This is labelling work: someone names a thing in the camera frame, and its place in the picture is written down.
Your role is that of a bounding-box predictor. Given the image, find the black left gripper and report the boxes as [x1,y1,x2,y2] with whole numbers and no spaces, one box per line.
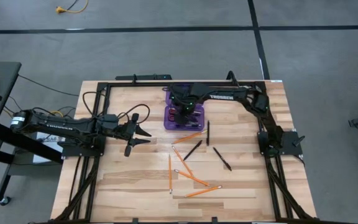
[115,112,152,158]

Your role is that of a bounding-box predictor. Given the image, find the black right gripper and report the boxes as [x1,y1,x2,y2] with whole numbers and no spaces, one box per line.
[168,83,204,126]

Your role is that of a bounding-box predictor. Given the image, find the scissors red black handles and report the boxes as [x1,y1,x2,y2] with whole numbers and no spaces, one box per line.
[167,107,180,123]

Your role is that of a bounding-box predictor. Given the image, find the orange pencil yellow eraser cap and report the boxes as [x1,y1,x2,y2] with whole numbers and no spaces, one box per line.
[172,129,208,145]

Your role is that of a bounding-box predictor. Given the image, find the purple plastic supply box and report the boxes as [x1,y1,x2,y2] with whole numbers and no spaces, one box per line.
[163,84,206,131]

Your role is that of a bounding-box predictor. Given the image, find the white label box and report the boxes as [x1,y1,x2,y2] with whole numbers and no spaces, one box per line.
[32,132,71,165]

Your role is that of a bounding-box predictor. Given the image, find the black mounting bar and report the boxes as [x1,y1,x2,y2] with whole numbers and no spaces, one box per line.
[115,73,173,82]

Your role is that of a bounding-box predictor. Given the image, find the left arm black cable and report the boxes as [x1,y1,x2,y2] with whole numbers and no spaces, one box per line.
[81,91,151,125]

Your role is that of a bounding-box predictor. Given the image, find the black aluminium table frame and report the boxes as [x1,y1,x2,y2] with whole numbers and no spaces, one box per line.
[53,80,318,224]

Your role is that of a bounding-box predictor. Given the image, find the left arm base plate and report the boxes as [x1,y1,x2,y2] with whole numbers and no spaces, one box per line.
[57,132,107,158]

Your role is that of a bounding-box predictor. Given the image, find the black floor cable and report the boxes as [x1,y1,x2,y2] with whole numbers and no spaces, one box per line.
[17,73,81,97]

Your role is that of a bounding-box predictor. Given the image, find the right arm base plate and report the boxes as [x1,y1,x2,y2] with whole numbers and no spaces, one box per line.
[257,130,306,158]

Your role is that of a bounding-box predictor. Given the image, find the yellow extension cable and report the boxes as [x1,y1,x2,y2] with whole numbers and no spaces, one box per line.
[55,0,90,15]

